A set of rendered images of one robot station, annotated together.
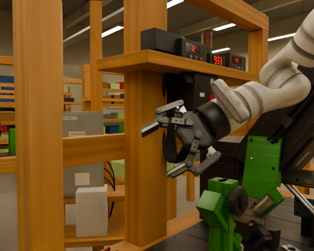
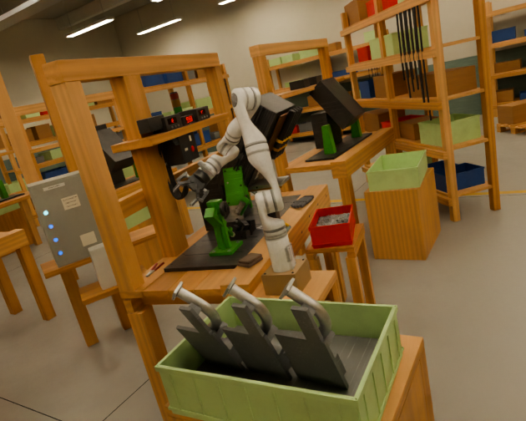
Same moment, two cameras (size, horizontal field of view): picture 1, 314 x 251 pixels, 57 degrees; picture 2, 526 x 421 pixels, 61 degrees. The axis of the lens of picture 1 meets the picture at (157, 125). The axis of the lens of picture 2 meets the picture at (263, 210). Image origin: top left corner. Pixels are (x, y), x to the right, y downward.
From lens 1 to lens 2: 1.42 m
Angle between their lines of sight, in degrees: 22
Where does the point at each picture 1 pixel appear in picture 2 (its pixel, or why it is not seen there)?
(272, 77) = (222, 149)
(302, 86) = (235, 152)
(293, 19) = not seen: outside the picture
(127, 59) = (137, 144)
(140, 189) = (165, 221)
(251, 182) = (230, 196)
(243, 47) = (199, 12)
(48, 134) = (113, 204)
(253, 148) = (227, 175)
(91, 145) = (128, 204)
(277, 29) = not seen: outside the picture
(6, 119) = not seen: outside the picture
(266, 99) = (221, 162)
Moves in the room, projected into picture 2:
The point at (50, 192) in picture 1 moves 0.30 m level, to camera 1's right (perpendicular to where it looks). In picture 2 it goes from (123, 235) to (185, 215)
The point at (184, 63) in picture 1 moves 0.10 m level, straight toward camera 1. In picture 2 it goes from (171, 135) to (173, 136)
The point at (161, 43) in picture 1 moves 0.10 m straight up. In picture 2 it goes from (153, 126) to (147, 106)
